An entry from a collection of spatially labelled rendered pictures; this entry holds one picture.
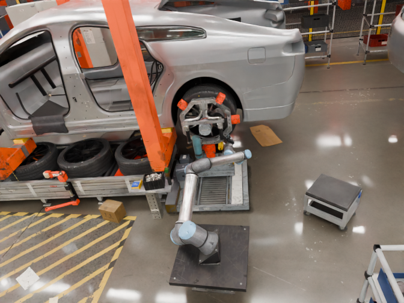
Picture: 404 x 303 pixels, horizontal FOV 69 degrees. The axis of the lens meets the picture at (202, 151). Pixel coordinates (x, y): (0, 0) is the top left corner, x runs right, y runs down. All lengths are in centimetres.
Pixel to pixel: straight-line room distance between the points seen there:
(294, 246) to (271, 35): 198
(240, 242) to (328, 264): 79
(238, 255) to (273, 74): 175
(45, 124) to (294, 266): 315
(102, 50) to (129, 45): 505
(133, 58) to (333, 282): 248
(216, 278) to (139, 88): 170
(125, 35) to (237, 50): 107
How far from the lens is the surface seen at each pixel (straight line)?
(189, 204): 261
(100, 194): 378
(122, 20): 258
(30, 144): 446
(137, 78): 269
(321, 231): 317
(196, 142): 318
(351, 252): 308
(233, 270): 251
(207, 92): 312
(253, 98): 322
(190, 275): 253
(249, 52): 304
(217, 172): 360
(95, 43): 767
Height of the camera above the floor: 239
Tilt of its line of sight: 34 degrees down
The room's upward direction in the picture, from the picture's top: 10 degrees counter-clockwise
